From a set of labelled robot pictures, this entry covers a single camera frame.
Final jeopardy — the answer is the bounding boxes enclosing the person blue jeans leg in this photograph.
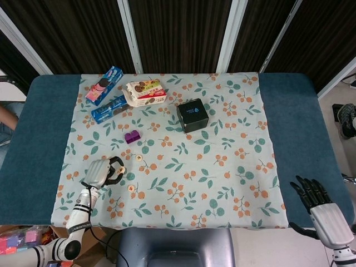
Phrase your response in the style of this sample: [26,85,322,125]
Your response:
[0,101,26,167]

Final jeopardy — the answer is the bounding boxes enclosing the blue pink Oreo box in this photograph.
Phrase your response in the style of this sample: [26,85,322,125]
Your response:
[85,65,125,107]

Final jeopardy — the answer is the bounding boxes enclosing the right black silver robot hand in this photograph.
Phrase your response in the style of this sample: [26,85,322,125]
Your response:
[289,175,356,250]

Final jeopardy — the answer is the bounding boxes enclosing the black white sneaker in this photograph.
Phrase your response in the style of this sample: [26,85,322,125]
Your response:
[337,102,356,139]

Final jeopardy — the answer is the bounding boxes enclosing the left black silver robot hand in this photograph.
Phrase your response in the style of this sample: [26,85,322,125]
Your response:
[81,156,126,191]

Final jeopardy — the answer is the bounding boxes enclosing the dark slatted partition panel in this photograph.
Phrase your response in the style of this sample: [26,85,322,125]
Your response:
[126,0,234,75]
[227,0,295,73]
[0,0,137,76]
[263,0,356,91]
[0,29,38,87]

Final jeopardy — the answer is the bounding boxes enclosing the pile of colourful foam cubes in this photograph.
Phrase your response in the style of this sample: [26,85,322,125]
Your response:
[0,226,42,255]

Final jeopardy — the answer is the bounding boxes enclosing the purple toy brick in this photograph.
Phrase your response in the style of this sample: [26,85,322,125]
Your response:
[124,129,142,145]

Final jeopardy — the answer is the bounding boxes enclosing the floral print tablecloth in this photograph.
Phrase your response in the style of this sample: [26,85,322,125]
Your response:
[50,71,289,230]

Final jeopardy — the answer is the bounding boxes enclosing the person bare forearm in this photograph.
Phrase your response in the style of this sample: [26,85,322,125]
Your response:
[0,105,19,130]

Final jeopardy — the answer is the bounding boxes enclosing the grey robot torso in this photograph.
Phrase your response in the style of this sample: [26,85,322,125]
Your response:
[115,227,236,267]

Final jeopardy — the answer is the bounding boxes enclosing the white partition post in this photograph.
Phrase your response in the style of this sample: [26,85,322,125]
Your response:
[0,7,54,76]
[116,0,144,74]
[259,0,303,74]
[317,55,356,100]
[215,0,249,73]

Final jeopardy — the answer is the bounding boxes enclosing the black cube box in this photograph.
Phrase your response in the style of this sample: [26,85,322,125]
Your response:
[176,98,210,134]

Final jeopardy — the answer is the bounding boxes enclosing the black cable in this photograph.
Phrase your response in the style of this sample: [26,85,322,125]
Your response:
[90,230,125,264]

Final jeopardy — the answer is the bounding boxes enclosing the white chocolate cookie box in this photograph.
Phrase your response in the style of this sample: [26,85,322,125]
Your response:
[121,78,169,108]

